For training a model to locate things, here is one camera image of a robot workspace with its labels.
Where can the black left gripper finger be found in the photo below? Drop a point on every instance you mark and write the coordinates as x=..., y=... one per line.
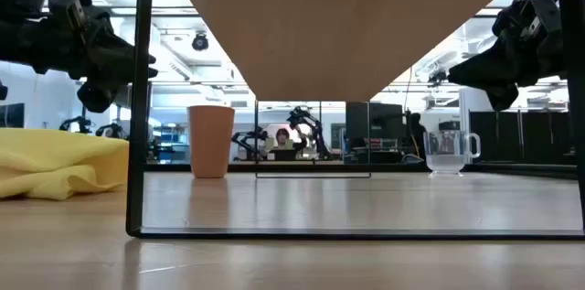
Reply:
x=123, y=50
x=121, y=72

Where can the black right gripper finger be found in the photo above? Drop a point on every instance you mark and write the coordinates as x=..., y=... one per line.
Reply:
x=489, y=63
x=489, y=82

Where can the clear glass mug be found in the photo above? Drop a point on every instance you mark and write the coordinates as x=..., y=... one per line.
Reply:
x=445, y=153

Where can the orange plastic cup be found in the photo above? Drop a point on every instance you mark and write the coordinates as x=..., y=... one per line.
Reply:
x=211, y=143

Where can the black background robot arm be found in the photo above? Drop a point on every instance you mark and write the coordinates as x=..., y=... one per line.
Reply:
x=306, y=121
x=75, y=124
x=249, y=140

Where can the person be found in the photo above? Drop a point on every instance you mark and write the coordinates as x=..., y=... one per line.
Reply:
x=283, y=140
x=417, y=132

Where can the yellow cloth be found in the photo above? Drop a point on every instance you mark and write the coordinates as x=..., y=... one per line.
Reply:
x=55, y=162

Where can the black cabinet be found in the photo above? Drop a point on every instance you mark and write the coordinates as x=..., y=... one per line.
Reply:
x=375, y=121

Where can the wooden board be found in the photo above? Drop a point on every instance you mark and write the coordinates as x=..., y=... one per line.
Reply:
x=338, y=29

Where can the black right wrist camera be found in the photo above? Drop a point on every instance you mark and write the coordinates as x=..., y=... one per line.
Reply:
x=503, y=98

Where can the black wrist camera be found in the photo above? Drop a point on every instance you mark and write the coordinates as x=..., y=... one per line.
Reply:
x=503, y=98
x=95, y=97

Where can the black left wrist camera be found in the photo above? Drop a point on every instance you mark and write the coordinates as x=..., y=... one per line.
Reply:
x=95, y=97

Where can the black partition wall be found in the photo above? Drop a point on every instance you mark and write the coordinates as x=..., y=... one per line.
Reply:
x=521, y=136

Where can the black ceiling camera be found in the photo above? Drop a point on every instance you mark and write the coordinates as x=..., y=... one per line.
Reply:
x=200, y=41

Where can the black aluminium table frame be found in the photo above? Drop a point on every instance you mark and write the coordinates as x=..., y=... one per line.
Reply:
x=402, y=167

